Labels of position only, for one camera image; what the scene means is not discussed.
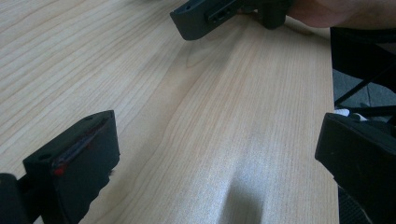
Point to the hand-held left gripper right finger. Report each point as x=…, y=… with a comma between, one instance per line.
x=361, y=158

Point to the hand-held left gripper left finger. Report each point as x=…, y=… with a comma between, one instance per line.
x=81, y=165

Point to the white cloth piece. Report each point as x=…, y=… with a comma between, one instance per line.
x=342, y=112

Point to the black chair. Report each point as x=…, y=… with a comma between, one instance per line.
x=358, y=53

